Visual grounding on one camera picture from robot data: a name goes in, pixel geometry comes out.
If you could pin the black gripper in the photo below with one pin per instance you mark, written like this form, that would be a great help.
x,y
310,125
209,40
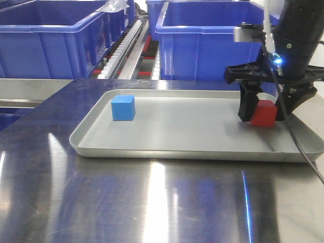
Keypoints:
x,y
294,92

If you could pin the red cube block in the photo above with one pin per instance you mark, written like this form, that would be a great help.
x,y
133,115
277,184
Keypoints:
x,y
264,114

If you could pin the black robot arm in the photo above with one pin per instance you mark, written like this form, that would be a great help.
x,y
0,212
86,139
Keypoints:
x,y
296,37

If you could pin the blue bin front right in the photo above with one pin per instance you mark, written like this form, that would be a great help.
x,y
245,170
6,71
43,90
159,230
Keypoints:
x,y
179,62

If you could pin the blue bin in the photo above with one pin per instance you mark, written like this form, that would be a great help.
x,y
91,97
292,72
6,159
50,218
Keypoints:
x,y
179,62
53,39
118,23
155,8

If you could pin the grey metal tray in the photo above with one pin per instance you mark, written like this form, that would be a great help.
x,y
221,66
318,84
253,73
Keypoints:
x,y
180,124

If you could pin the blue bin back right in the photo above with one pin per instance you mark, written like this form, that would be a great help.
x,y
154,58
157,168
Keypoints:
x,y
155,8

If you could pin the blue cube block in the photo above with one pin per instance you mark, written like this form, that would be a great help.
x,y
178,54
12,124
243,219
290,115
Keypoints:
x,y
123,108

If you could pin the blue bin back left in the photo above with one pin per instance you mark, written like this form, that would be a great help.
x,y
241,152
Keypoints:
x,y
118,23

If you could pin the clear plastic sheet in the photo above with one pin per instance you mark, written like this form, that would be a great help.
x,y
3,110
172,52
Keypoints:
x,y
114,6

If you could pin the blue bin front left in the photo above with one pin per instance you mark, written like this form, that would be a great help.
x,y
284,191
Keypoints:
x,y
53,39

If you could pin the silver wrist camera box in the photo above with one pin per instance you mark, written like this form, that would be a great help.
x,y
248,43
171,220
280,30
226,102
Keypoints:
x,y
248,33

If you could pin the white roller conveyor rail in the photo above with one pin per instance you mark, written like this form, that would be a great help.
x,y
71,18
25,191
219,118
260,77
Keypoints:
x,y
117,57

